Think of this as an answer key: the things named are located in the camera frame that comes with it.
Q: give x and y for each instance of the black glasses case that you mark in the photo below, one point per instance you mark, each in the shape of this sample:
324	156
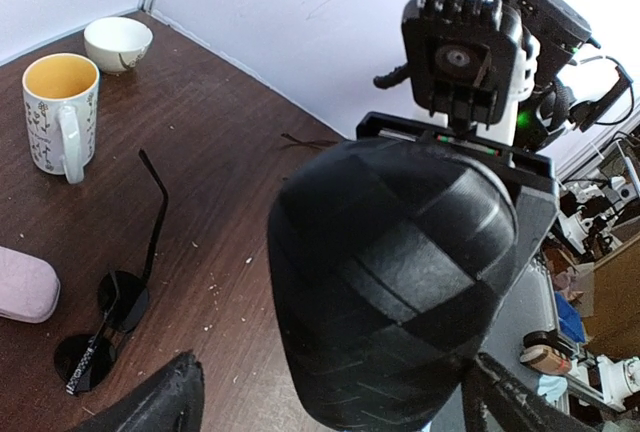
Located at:
379	327

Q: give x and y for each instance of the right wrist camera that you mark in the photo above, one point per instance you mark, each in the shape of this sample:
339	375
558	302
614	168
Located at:
473	61

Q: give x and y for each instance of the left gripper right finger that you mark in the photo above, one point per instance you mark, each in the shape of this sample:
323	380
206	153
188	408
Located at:
489	389

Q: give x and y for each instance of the tortoise frame glasses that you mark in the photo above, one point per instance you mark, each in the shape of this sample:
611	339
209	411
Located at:
317	144

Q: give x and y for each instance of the black sunglasses dark lenses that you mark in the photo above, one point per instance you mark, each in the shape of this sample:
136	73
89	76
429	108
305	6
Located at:
83	361

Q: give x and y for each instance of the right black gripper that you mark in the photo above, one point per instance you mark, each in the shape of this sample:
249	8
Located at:
528	177

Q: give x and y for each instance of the pink glasses case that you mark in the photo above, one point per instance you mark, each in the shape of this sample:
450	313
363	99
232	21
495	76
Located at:
30	287

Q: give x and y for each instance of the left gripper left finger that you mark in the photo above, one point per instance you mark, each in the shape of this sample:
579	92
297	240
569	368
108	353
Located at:
172	399

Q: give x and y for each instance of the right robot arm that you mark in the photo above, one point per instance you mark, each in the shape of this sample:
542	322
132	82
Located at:
478	205

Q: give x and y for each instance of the patterned mug yellow inside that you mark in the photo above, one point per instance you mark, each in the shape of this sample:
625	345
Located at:
60	97

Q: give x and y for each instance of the white ceramic bowl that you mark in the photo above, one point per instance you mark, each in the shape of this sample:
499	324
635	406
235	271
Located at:
117	44

